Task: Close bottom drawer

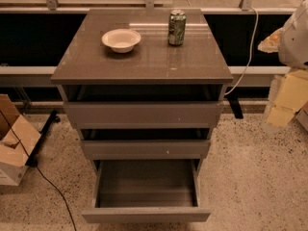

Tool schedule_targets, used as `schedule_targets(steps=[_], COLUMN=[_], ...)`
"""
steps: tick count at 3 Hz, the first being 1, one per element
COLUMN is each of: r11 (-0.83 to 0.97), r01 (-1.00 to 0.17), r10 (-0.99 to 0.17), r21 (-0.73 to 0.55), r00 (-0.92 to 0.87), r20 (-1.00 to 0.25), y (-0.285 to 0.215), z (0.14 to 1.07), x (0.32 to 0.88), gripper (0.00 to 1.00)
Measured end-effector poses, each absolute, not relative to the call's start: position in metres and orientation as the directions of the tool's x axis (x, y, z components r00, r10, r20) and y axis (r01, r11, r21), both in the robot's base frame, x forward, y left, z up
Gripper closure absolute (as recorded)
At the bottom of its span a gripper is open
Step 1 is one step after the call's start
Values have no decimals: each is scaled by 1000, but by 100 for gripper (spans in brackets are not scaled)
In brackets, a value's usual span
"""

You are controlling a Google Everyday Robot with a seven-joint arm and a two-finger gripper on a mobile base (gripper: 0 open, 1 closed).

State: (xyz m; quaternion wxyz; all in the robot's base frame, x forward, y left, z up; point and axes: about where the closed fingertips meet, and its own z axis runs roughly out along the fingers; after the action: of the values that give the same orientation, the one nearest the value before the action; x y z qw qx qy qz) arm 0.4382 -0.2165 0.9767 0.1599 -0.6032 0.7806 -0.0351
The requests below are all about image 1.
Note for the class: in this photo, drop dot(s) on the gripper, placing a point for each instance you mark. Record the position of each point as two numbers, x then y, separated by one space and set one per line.
295 43

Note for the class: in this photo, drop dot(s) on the grey bottom drawer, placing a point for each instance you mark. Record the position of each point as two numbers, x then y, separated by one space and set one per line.
146 191

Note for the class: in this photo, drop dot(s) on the grey drawer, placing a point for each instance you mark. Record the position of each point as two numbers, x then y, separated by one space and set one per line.
171 143
146 191
95 115

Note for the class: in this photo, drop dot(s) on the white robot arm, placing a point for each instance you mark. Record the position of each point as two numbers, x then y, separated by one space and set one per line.
298 21

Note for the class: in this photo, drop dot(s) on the grey drawer cabinet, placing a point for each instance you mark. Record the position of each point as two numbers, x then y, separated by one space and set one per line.
153 72

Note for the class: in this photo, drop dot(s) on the grey middle drawer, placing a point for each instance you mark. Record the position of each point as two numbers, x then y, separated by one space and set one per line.
171 143

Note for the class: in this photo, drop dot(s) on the grey top drawer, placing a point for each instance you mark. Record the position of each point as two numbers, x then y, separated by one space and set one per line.
95 115

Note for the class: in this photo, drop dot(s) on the cardboard box at right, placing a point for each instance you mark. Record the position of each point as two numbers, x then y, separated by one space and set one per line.
302 116

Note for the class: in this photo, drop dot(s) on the green soda can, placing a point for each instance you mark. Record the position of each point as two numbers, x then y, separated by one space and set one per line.
176 27

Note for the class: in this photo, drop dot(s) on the white paper bowl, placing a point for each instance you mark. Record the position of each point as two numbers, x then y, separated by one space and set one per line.
121 40

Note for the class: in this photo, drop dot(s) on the black stand foot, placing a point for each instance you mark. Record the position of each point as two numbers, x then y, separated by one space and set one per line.
33 159

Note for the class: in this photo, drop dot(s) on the open cardboard box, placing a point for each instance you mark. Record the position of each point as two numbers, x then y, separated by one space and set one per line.
18 138

